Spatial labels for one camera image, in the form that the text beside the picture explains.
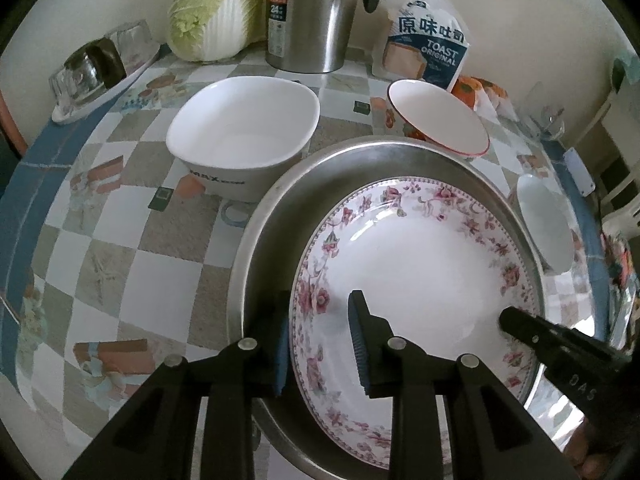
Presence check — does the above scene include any floral rimmed round plate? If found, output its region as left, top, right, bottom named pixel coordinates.
left=290, top=177, right=542, bottom=468

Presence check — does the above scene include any large white blue bowl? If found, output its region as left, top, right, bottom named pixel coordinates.
left=513, top=174, right=574, bottom=274

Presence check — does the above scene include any stainless steel round pan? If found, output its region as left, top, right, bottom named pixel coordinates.
left=228, top=136, right=546, bottom=479

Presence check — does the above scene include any small white bowl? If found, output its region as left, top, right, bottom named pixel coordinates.
left=166, top=76, right=320, bottom=203

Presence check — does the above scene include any strawberry pattern bowl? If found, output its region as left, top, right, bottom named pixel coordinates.
left=385, top=79, right=490, bottom=157

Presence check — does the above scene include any person's right hand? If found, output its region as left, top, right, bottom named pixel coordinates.
left=563, top=419, right=611, bottom=480

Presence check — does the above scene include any checkered tablecloth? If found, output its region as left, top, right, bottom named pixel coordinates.
left=1, top=47, right=608, bottom=479

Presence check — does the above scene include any clear glass mug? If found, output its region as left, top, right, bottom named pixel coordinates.
left=516, top=81, right=565, bottom=141

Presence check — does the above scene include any orange snack packet right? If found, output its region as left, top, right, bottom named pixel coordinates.
left=478, top=78, right=518, bottom=122

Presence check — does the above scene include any orange snack packet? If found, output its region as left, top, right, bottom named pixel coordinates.
left=478, top=78, right=518, bottom=122
left=451, top=76, right=484, bottom=110

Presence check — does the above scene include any orange snack packet left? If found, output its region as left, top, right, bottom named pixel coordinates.
left=451, top=76, right=484, bottom=110

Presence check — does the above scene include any toast bread bag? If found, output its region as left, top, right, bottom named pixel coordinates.
left=380, top=0, right=470, bottom=91

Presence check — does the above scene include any glass tray with cups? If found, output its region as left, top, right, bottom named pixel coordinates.
left=49, top=20, right=160, bottom=125

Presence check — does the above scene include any stainless steel thermos jug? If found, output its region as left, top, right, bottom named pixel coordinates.
left=266, top=0, right=380, bottom=74

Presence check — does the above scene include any napa cabbage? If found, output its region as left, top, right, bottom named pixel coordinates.
left=167, top=0, right=266, bottom=63

